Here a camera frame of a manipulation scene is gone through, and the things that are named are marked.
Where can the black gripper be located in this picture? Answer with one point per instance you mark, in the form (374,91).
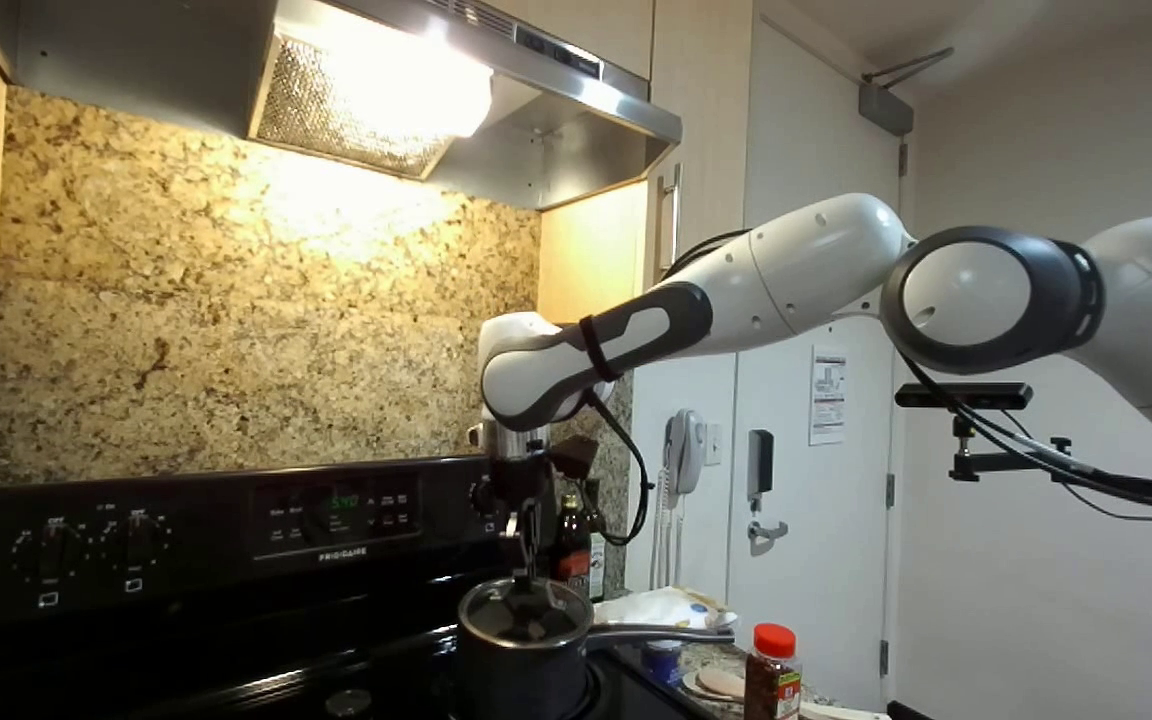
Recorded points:
(532,487)

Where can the glass pot lid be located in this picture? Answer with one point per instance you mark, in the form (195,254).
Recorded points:
(520,610)

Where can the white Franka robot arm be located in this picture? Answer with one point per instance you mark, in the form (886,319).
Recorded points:
(803,273)

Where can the spice jar with orange lid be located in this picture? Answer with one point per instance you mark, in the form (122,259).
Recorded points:
(775,666)

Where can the black electric stove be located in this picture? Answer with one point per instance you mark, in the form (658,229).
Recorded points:
(201,563)

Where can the dark bottle with red label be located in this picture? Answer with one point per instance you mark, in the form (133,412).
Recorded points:
(578,563)

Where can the clear plastic bag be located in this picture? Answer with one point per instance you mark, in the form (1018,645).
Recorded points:
(670,606)

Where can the white door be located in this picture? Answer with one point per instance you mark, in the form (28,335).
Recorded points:
(816,584)

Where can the paper notice sheet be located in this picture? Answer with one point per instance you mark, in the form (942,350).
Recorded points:
(825,403)

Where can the steel range hood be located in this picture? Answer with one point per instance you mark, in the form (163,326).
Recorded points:
(336,92)

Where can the grey door closer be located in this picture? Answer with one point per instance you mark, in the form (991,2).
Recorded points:
(888,92)

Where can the white wall phone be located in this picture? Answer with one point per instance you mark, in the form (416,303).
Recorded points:
(681,452)

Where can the black bar-shaped camera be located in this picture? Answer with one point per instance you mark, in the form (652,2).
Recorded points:
(961,399)

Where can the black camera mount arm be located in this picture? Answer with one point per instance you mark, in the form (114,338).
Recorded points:
(1000,460)

